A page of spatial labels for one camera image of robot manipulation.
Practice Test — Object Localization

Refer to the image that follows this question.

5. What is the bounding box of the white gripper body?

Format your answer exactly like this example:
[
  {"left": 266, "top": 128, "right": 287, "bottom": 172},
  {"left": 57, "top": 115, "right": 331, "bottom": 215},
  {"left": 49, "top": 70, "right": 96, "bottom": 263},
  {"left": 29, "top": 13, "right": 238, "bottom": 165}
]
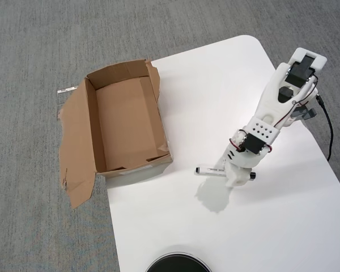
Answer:
[{"left": 223, "top": 161, "right": 252, "bottom": 182}]

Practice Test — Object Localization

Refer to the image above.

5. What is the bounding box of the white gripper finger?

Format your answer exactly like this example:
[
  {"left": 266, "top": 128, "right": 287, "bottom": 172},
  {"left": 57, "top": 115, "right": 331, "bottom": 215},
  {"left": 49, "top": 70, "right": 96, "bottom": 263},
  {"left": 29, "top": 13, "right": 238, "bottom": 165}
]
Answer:
[
  {"left": 225, "top": 173, "right": 247, "bottom": 189},
  {"left": 213, "top": 156, "right": 228, "bottom": 171}
]

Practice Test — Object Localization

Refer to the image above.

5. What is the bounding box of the white marker pen black cap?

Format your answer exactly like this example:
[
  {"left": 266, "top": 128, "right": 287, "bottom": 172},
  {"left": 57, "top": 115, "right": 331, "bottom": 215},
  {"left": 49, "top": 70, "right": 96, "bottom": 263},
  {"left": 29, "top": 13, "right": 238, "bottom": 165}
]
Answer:
[{"left": 194, "top": 166, "right": 257, "bottom": 181}]

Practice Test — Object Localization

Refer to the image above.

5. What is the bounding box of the open brown cardboard box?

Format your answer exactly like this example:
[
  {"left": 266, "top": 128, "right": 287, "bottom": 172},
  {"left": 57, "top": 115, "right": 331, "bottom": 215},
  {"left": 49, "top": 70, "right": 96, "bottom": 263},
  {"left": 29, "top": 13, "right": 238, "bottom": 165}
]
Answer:
[{"left": 57, "top": 58, "right": 174, "bottom": 210}]

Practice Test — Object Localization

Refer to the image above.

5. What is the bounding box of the grey table clamp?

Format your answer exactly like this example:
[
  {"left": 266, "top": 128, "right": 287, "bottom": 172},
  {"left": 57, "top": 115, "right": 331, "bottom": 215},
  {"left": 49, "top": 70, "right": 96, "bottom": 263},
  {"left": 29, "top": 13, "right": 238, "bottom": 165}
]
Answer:
[{"left": 291, "top": 105, "right": 317, "bottom": 121}]

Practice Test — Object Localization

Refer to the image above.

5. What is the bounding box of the black round object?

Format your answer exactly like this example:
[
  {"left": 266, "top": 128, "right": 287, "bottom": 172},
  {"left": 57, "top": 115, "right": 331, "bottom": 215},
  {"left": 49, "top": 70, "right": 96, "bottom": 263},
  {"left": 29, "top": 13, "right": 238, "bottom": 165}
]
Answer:
[{"left": 145, "top": 251, "right": 212, "bottom": 272}]

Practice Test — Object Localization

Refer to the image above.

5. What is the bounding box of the black power cable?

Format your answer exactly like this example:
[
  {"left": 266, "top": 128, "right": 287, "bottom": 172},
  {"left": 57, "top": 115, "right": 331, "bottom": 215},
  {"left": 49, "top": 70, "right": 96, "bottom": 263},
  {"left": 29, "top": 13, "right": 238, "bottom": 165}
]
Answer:
[{"left": 316, "top": 95, "right": 334, "bottom": 162}]

